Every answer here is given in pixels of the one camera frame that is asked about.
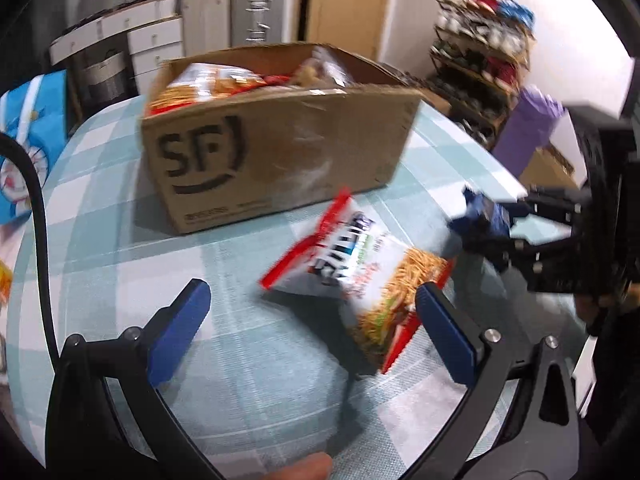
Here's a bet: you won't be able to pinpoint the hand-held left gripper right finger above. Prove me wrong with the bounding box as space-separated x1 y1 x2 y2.
387 282 582 480

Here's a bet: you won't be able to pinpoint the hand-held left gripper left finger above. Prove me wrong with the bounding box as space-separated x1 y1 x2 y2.
45 278 241 480

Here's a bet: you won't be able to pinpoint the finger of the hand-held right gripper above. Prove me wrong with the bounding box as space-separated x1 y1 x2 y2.
465 236 583 294
515 185 586 226

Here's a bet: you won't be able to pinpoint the blue snack packet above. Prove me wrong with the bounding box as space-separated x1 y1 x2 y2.
447 186 517 273

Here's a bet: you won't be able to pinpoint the white red stick snack packet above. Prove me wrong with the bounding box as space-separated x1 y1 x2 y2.
259 189 456 375

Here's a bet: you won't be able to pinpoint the cardboard box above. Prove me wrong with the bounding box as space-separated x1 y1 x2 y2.
139 42 424 235

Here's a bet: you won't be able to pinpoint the person's right forearm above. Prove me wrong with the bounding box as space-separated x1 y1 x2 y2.
582 332 640 480

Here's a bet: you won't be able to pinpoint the person's right hand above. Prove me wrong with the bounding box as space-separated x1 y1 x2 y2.
574 292 617 337

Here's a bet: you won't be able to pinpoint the person's left hand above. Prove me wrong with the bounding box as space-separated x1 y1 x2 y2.
262 452 334 480

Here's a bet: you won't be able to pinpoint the brown floor carton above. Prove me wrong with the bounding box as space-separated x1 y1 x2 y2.
520 142 577 197

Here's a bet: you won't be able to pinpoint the purple bag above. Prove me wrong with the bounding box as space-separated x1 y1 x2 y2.
492 87 566 182

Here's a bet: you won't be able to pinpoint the wooden shoe rack with shoes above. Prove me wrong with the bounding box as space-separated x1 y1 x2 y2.
430 0 534 149

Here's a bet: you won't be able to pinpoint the rows of shoes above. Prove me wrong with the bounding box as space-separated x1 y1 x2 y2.
431 0 534 146

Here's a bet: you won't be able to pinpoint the yellow box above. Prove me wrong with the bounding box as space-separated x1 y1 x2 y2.
0 260 14 306

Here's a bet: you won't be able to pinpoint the blue cartoon gift bag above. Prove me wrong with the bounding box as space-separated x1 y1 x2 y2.
0 70 69 227

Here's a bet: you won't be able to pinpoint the orange stick snack packet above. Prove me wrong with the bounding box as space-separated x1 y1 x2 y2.
147 62 269 116

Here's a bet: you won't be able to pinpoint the grey laundry basket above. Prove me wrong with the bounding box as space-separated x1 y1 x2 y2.
80 50 134 107

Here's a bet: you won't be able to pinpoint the small red snack packet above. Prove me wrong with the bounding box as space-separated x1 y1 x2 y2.
260 74 301 89

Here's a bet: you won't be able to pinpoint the brown silver snack packet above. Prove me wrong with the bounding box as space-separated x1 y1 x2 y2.
292 46 354 92

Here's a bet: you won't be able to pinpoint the wooden door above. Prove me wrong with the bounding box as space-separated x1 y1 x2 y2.
305 0 396 49

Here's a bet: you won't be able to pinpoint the white drawer cabinet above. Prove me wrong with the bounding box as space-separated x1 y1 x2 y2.
49 0 185 97

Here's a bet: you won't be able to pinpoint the beige suitcase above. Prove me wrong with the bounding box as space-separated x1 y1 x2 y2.
180 0 234 59

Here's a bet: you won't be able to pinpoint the silver suitcase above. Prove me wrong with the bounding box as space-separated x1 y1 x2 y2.
229 0 286 47

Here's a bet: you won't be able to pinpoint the black cable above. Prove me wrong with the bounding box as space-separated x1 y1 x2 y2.
0 135 64 377

